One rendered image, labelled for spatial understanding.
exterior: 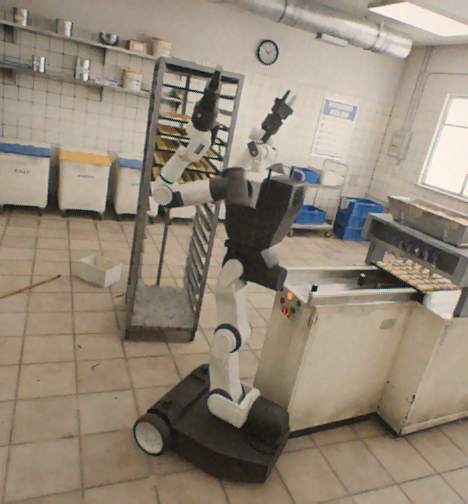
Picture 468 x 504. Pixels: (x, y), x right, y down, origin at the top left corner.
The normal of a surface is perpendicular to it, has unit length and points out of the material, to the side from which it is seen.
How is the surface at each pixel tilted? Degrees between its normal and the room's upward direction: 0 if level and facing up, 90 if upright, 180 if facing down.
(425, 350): 90
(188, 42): 90
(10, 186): 92
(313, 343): 90
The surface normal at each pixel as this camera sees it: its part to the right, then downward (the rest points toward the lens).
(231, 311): -0.45, 0.19
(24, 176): 0.37, 0.37
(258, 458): 0.19, -0.93
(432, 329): -0.88, -0.03
